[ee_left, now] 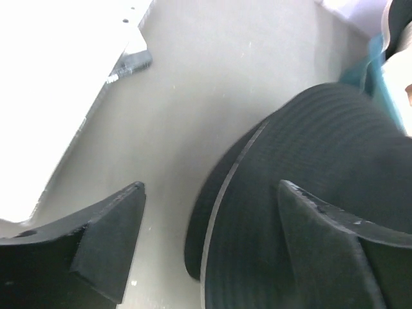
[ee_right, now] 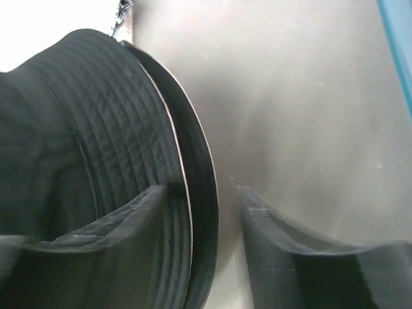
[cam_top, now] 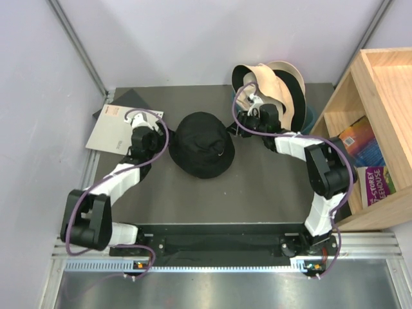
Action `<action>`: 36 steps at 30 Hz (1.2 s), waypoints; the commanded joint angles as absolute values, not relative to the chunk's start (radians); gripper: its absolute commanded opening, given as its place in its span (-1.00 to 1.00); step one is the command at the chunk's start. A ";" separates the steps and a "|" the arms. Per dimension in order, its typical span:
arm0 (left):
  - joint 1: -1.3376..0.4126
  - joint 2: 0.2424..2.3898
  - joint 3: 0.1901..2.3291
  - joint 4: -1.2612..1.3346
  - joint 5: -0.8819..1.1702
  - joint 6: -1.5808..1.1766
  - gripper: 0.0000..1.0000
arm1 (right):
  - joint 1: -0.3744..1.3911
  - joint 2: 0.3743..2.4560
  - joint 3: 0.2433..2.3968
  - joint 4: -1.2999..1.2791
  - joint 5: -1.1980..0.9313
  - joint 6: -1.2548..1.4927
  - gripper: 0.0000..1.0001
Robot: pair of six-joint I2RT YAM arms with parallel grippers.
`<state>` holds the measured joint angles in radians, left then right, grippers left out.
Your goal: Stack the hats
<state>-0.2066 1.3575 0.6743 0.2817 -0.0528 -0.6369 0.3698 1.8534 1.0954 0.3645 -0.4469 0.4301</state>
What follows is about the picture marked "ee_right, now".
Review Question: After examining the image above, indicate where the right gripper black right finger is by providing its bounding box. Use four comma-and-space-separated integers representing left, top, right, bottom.
236, 185, 411, 308

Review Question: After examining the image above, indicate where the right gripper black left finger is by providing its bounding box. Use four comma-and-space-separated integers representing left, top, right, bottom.
1, 185, 180, 308

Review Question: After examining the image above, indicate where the black bucket hat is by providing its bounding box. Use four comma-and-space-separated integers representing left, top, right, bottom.
1, 30, 219, 308

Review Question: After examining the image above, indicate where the teal plastic bin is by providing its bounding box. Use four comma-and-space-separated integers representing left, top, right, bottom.
377, 0, 411, 117

